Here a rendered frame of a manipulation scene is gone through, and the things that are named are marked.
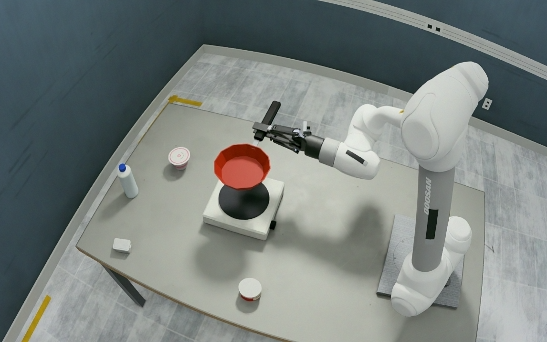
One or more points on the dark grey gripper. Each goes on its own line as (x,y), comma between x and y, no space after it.
(291,138)

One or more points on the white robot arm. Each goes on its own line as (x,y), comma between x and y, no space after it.
(433,128)

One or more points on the white yogurt cup with pink label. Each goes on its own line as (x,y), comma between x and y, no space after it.
(179,157)

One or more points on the red frying pan with black handle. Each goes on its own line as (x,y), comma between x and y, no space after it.
(244,166)

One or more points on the small round tin with white lid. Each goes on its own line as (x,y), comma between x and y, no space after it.
(250,289)

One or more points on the white plastic bottle with blue cap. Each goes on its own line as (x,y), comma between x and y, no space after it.
(127,181)

